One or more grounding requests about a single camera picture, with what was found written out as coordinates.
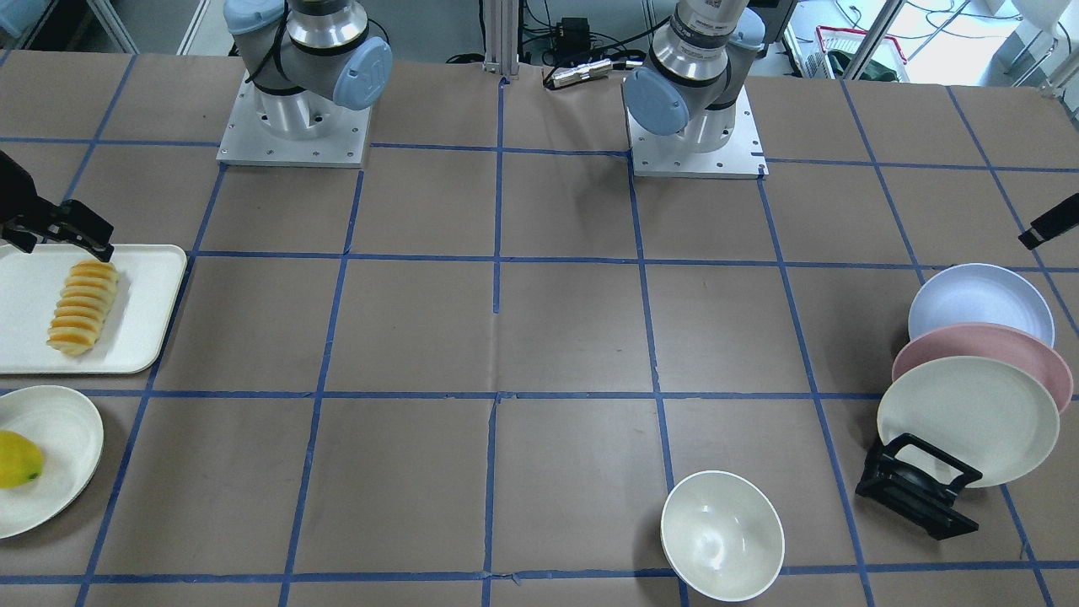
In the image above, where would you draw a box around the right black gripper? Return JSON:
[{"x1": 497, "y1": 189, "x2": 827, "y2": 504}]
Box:
[{"x1": 1, "y1": 152, "x2": 115, "y2": 262}]

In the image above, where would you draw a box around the yellow ridged bread loaf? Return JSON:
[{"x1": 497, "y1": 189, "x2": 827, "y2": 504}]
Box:
[{"x1": 46, "y1": 259, "x2": 120, "y2": 357}]

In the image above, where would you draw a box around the blue plate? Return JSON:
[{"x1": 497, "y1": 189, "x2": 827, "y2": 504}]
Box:
[{"x1": 907, "y1": 264, "x2": 1056, "y2": 346}]

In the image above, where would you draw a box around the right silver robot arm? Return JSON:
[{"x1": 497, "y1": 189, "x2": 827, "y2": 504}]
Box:
[{"x1": 1, "y1": 1, "x2": 393, "y2": 261}]

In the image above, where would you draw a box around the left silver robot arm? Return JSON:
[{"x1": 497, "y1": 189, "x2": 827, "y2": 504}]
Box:
[{"x1": 624, "y1": 1, "x2": 1076, "y2": 261}]

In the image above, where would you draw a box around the pink plate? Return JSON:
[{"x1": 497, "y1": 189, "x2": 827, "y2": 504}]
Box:
[{"x1": 891, "y1": 322, "x2": 1074, "y2": 412}]

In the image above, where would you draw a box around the cream plate under lemon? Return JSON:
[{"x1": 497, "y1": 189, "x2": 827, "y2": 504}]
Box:
[{"x1": 1, "y1": 385, "x2": 105, "y2": 539}]

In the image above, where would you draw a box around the cream plate in rack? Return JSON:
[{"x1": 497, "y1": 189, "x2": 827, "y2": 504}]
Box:
[{"x1": 876, "y1": 355, "x2": 1060, "y2": 488}]

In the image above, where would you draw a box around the yellow lemon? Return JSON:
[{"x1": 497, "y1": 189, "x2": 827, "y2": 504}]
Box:
[{"x1": 1, "y1": 430, "x2": 44, "y2": 489}]

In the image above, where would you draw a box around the black dish rack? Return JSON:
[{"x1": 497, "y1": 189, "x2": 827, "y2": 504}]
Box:
[{"x1": 856, "y1": 432, "x2": 983, "y2": 541}]

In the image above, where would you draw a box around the cream bowl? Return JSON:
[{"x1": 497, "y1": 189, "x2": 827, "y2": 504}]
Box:
[{"x1": 659, "y1": 471, "x2": 786, "y2": 603}]

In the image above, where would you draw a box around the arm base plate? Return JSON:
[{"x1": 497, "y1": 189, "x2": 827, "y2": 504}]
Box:
[
  {"x1": 217, "y1": 83, "x2": 371, "y2": 169},
  {"x1": 625, "y1": 88, "x2": 770, "y2": 180}
]

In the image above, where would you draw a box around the red wire basket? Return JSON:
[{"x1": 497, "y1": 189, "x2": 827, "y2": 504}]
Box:
[{"x1": 802, "y1": 24, "x2": 910, "y2": 82}]

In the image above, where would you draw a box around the aluminium frame post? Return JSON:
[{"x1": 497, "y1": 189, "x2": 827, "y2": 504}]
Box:
[{"x1": 479, "y1": 0, "x2": 523, "y2": 82}]

